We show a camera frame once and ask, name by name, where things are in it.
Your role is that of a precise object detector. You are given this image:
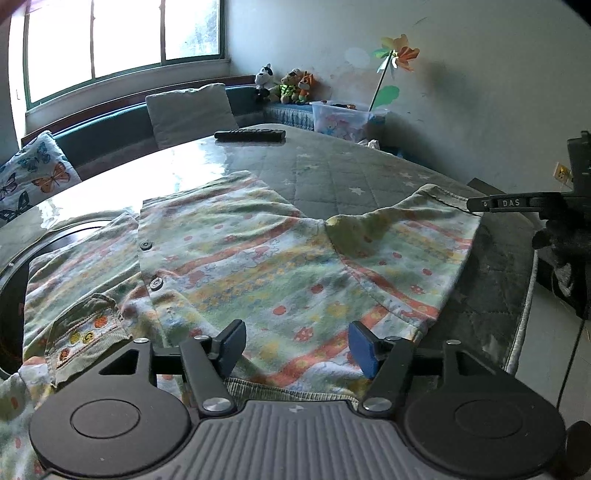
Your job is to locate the orange fox plush toy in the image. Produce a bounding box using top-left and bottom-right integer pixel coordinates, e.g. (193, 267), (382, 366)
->
(297, 71), (319, 103)

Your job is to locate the teal sofa bench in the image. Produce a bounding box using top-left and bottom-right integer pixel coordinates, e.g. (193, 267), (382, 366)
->
(20, 84), (389, 172)

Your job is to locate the grey pillow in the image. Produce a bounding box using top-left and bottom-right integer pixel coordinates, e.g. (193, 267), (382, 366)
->
(145, 83), (240, 150)

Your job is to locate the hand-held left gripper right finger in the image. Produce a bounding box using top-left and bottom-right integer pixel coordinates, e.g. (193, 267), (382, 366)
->
(348, 320), (502, 414)

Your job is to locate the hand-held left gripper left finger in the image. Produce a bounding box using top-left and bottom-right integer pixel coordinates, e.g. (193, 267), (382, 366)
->
(99, 319), (247, 416)

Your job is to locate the grey quilted star table cover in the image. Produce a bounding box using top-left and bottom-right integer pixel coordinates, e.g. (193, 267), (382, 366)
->
(0, 123), (539, 376)

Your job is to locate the black and white plush toy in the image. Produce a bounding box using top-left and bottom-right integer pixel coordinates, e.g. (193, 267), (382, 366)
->
(254, 64), (274, 103)

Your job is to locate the brown bear plush toy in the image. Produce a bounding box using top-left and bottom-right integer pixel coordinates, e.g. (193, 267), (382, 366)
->
(276, 68), (304, 103)

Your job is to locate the butterfly print pillow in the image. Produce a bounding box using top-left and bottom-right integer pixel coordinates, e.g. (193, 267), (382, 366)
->
(0, 130), (83, 227)

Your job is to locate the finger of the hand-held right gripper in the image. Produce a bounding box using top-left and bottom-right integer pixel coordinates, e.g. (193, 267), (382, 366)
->
(466, 192), (574, 215)

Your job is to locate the clear plastic storage bin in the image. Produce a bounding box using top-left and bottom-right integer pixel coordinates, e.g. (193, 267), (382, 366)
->
(310, 100), (378, 140)

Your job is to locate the black remote control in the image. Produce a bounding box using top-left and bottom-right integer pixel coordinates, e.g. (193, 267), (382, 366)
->
(215, 129), (286, 144)

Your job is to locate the striped patterned shirt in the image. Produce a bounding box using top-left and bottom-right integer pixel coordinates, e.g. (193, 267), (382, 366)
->
(0, 170), (484, 480)

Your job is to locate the window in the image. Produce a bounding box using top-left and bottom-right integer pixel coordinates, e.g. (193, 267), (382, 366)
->
(20, 0), (230, 112)

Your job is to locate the colourful pinwheel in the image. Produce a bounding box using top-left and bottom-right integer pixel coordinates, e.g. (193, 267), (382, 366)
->
(368, 34), (421, 112)

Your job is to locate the black cable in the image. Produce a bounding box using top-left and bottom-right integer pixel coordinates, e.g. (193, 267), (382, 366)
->
(556, 318), (585, 412)

